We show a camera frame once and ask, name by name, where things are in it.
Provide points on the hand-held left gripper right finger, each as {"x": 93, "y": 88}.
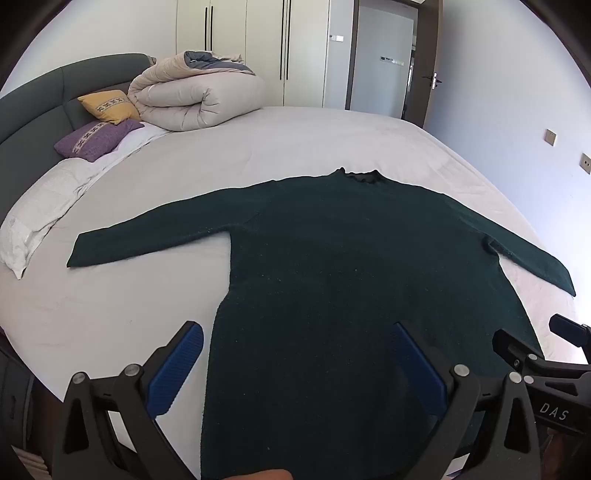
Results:
{"x": 420, "y": 364}

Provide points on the folded beige duvet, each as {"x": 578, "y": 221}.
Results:
{"x": 194, "y": 99}

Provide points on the white pillow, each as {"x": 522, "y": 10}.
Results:
{"x": 41, "y": 203}

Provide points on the beige wall socket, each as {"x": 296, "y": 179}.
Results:
{"x": 550, "y": 137}
{"x": 586, "y": 163}

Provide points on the dark green sweater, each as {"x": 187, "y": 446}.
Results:
{"x": 332, "y": 258}

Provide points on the bed with white sheet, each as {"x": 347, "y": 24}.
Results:
{"x": 295, "y": 138}

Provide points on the yellow patterned pillow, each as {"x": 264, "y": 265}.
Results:
{"x": 111, "y": 106}

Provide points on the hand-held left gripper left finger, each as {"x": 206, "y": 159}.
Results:
{"x": 178, "y": 364}

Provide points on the purple patterned pillow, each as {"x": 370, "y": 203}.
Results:
{"x": 94, "y": 141}

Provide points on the grey upholstered headboard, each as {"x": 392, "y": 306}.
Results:
{"x": 37, "y": 101}

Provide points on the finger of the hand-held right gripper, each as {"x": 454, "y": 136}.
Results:
{"x": 572, "y": 330}
{"x": 515, "y": 350}

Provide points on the white wardrobe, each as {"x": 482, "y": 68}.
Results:
{"x": 258, "y": 46}

